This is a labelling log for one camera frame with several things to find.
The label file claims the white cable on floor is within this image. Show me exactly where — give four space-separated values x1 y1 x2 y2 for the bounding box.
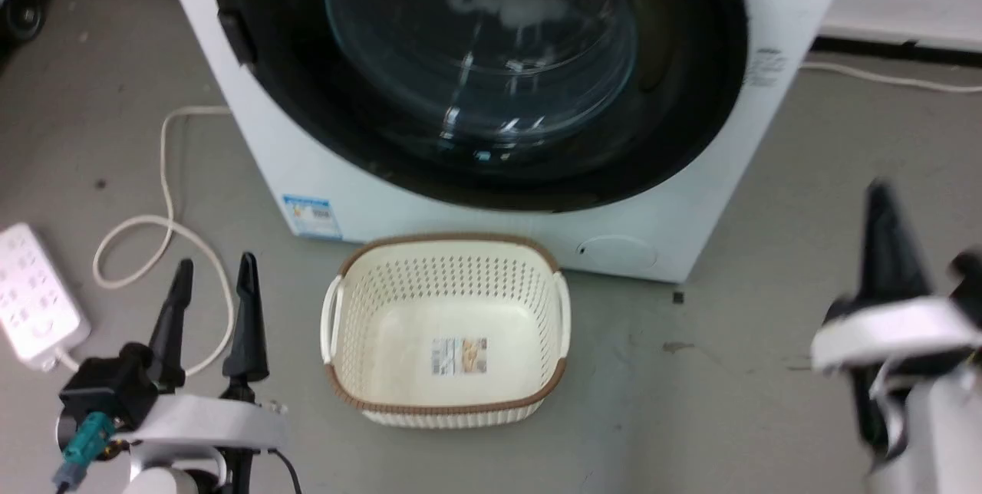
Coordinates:
798 61 982 94

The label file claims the cream power cord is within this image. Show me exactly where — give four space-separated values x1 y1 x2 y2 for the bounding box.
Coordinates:
92 104 236 377

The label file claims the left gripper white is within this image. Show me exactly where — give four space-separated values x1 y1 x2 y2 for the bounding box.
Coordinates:
114 252 290 473

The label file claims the black round glass washer door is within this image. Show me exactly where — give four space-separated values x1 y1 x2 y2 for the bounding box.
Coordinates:
210 0 750 213

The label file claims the white front-load washing machine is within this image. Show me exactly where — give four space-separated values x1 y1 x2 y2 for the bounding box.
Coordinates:
153 0 865 285

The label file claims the teal connector plug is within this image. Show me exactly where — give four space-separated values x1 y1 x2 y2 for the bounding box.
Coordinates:
52 411 117 492

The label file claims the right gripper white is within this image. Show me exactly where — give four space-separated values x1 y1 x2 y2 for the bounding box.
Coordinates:
810 179 982 374

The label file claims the black caster wheel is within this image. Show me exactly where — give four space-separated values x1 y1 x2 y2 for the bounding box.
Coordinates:
2 0 45 44

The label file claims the white power strip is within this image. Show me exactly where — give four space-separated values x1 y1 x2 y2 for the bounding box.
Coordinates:
0 222 92 371

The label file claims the cream laundry basket brown rim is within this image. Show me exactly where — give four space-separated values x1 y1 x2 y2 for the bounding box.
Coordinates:
320 232 573 430

